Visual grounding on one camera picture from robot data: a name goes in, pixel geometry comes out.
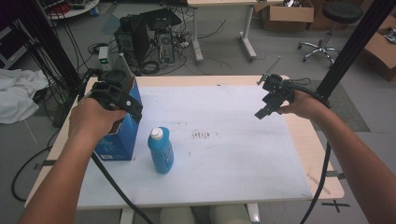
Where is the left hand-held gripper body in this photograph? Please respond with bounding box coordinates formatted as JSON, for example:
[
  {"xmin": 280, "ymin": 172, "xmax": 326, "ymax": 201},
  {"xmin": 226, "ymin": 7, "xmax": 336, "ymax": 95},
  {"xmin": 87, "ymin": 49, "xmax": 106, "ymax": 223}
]
[{"xmin": 90, "ymin": 69, "xmax": 136, "ymax": 111}]

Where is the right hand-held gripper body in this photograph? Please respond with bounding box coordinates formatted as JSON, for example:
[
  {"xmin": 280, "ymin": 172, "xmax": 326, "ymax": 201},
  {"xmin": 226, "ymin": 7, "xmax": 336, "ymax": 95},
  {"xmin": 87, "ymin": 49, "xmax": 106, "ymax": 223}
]
[{"xmin": 262, "ymin": 73, "xmax": 296, "ymax": 110}]

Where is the blue cardboard box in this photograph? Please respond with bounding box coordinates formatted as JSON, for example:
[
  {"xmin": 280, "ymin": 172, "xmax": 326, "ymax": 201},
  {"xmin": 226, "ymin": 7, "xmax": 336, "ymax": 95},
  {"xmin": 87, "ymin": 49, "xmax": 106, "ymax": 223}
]
[{"xmin": 92, "ymin": 76, "xmax": 144, "ymax": 161}]

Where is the blue bottle with white cap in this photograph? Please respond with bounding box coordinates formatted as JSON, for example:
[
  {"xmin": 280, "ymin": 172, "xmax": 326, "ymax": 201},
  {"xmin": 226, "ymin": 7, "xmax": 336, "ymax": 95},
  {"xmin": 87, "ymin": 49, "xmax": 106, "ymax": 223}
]
[{"xmin": 147, "ymin": 126, "xmax": 175, "ymax": 175}]

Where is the person's right hand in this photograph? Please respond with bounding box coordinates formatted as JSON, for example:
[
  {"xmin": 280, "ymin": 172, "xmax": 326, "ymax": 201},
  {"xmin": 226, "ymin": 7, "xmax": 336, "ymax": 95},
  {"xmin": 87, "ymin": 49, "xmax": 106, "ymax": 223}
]
[{"xmin": 276, "ymin": 90, "xmax": 332, "ymax": 121}]

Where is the person's left hand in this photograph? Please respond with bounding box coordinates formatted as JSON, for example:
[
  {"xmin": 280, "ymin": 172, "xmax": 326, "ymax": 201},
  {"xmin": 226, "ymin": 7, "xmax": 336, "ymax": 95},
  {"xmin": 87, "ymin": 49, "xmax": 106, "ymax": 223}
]
[{"xmin": 68, "ymin": 97, "xmax": 128, "ymax": 149}]

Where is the small white power unit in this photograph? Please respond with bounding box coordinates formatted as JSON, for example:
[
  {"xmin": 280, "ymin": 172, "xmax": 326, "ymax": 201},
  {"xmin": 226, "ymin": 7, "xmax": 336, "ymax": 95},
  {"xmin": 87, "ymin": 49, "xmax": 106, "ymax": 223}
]
[{"xmin": 98, "ymin": 46, "xmax": 110, "ymax": 72}]

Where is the black computer tower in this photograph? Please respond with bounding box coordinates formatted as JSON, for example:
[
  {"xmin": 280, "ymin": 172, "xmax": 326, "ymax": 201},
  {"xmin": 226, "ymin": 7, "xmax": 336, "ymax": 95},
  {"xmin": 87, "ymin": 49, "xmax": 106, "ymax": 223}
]
[{"xmin": 113, "ymin": 8, "xmax": 183, "ymax": 76}]

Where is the white table mat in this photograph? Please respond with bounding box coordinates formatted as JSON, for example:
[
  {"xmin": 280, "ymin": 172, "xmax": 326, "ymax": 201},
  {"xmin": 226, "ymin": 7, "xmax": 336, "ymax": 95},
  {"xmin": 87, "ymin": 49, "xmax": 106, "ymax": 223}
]
[{"xmin": 77, "ymin": 85, "xmax": 313, "ymax": 210}]

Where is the light wooden table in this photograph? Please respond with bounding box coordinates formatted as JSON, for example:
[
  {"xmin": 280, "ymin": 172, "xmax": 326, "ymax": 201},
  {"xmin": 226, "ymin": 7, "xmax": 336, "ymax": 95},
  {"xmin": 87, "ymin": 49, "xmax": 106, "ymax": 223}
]
[{"xmin": 24, "ymin": 75, "xmax": 346, "ymax": 210}]

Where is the dark floor mat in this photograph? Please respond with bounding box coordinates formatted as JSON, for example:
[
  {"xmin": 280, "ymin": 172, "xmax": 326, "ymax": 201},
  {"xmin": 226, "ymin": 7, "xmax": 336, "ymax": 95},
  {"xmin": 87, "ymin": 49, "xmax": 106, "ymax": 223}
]
[{"xmin": 306, "ymin": 79, "xmax": 372, "ymax": 133}]

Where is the open cardboard box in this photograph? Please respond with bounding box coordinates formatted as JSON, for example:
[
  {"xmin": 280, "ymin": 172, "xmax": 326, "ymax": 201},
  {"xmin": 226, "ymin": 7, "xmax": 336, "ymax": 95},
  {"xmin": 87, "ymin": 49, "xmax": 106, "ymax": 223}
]
[{"xmin": 261, "ymin": 0, "xmax": 316, "ymax": 32}]

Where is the round white table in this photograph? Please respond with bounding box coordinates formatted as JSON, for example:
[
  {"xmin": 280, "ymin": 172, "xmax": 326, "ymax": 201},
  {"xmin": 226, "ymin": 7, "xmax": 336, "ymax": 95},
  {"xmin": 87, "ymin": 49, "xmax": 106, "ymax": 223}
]
[{"xmin": 38, "ymin": 0, "xmax": 101, "ymax": 21}]

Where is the black round stool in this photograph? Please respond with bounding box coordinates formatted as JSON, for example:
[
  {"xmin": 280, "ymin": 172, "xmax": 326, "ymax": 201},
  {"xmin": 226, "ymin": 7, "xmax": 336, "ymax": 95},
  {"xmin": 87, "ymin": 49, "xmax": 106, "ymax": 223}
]
[{"xmin": 297, "ymin": 1, "xmax": 364, "ymax": 68}]

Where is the white-legged desk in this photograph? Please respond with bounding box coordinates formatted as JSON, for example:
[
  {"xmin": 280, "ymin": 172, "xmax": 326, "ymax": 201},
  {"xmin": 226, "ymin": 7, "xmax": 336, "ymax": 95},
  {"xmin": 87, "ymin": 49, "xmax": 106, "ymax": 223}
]
[{"xmin": 186, "ymin": 0, "xmax": 285, "ymax": 65}]

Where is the white cloth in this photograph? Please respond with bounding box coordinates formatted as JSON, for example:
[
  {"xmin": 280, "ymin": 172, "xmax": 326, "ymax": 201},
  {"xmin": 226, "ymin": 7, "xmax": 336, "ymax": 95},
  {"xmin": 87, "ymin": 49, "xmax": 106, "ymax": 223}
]
[{"xmin": 0, "ymin": 68, "xmax": 50, "ymax": 125}]

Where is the large cardboard box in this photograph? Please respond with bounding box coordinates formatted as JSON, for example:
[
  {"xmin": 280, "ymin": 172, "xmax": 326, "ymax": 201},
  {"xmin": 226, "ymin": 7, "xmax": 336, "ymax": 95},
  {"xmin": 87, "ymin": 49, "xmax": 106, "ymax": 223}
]
[{"xmin": 361, "ymin": 14, "xmax": 396, "ymax": 82}]

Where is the black post with cables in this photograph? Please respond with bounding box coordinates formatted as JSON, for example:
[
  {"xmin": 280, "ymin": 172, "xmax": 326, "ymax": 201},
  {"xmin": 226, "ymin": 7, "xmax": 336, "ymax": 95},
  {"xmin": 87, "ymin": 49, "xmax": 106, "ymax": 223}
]
[{"xmin": 15, "ymin": 0, "xmax": 82, "ymax": 94}]

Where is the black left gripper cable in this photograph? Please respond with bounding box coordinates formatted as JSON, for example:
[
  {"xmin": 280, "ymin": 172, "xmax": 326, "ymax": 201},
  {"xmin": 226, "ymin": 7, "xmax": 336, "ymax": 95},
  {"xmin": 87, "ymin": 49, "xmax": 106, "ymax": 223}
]
[{"xmin": 91, "ymin": 151, "xmax": 154, "ymax": 224}]

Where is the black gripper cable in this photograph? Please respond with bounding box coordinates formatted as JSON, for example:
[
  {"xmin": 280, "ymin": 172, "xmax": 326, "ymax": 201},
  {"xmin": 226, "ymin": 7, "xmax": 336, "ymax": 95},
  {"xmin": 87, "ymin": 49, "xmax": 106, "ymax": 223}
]
[
  {"xmin": 299, "ymin": 142, "xmax": 332, "ymax": 224},
  {"xmin": 91, "ymin": 151, "xmax": 154, "ymax": 224}
]

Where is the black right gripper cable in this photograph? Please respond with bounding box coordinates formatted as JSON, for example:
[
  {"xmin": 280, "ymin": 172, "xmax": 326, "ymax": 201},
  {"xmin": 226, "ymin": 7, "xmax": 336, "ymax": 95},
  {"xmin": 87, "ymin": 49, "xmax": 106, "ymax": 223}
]
[{"xmin": 299, "ymin": 142, "xmax": 332, "ymax": 224}]

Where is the black metal frame post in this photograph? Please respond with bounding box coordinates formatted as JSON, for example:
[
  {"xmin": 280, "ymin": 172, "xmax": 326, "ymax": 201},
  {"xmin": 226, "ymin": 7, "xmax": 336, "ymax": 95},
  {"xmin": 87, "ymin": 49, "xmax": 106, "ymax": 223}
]
[{"xmin": 315, "ymin": 0, "xmax": 396, "ymax": 100}]

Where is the black floor cable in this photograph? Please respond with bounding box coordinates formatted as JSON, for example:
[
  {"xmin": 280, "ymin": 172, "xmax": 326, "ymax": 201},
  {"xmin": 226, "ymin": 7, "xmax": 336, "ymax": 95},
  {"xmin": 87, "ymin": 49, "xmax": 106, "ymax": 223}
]
[{"xmin": 10, "ymin": 129, "xmax": 62, "ymax": 203}]

